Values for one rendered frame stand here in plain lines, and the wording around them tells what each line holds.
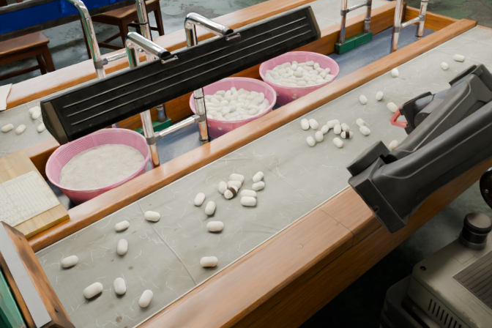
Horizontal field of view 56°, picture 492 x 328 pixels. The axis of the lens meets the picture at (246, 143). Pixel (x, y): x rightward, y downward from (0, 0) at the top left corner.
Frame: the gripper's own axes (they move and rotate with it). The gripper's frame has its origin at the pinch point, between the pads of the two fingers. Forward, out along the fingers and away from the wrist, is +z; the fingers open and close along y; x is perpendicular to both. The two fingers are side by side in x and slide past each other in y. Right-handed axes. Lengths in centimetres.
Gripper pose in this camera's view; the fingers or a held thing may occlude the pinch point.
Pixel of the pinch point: (393, 121)
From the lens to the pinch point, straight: 116.6
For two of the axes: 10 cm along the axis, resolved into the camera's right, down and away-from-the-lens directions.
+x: 4.4, 9.0, 0.1
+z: -4.3, 2.0, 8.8
